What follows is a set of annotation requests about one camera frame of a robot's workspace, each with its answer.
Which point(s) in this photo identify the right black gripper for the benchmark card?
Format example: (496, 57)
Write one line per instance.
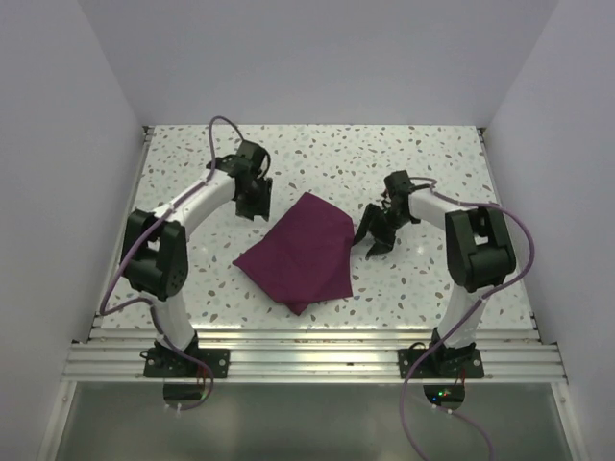
(370, 223)

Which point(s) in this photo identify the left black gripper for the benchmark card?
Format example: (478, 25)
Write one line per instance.
(260, 208)

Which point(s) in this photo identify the purple cloth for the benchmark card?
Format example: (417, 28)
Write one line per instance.
(305, 257)

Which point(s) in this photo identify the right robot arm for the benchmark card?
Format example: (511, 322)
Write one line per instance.
(479, 253)

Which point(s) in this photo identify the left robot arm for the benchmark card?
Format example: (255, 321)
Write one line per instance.
(154, 257)

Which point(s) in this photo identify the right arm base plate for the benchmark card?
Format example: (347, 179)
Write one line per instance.
(444, 363)

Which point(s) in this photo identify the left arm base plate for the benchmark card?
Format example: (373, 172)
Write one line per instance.
(161, 362)

